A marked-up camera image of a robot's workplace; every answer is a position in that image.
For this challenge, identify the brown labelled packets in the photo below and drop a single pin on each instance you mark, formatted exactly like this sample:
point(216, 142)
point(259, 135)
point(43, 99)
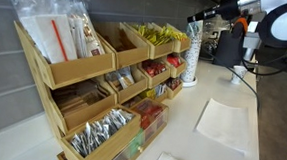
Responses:
point(94, 43)

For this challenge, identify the white napkin stack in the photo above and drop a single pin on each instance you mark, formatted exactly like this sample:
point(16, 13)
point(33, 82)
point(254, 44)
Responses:
point(42, 37)

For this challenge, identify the dark red sachet pile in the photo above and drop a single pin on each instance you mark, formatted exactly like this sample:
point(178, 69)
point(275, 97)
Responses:
point(174, 83)

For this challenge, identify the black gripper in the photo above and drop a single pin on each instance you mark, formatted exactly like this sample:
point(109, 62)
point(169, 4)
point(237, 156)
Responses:
point(229, 8)

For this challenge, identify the white round cup tray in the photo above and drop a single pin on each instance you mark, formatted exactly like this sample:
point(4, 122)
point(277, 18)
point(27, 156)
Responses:
point(188, 84)

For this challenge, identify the grey packet pile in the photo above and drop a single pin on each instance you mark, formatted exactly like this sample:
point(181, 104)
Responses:
point(122, 77)

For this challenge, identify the red plastic stirrer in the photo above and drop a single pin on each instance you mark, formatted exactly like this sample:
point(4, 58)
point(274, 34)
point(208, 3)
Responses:
point(59, 40)

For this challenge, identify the small open wooden box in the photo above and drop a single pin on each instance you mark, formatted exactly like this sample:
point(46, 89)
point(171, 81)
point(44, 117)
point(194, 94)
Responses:
point(109, 143)

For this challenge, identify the single printed paper cup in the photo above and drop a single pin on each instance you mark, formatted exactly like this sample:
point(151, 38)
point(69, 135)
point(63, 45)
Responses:
point(239, 75)

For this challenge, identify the wooden tiered organizer rack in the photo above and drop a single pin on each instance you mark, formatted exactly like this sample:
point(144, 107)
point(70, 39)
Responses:
point(84, 68)

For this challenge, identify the metallic appliance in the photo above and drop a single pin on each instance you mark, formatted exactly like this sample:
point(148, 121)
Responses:
point(211, 40)

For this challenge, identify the brown packet pile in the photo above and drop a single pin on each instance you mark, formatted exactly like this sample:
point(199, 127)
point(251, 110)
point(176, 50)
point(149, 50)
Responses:
point(78, 99)

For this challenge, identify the silver sachet pile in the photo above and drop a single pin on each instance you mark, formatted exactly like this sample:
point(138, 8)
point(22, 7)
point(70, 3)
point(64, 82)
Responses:
point(97, 132)

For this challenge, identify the green packets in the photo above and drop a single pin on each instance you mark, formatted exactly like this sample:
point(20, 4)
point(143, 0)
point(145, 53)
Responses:
point(136, 144)

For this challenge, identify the clear plastic bag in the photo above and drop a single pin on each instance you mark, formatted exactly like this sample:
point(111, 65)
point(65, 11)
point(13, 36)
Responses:
point(31, 3)

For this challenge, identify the flat white paper napkin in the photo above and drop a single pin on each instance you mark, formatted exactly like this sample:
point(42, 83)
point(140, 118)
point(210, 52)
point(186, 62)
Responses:
point(224, 125)

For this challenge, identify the yellow and white sachet pile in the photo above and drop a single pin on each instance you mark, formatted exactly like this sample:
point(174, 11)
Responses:
point(159, 90)

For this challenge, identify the printed paper cup stack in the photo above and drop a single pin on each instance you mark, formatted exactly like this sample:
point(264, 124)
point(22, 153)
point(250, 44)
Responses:
point(191, 59)

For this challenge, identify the white wrapped straws bundle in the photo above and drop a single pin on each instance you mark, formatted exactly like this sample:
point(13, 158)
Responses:
point(79, 36)

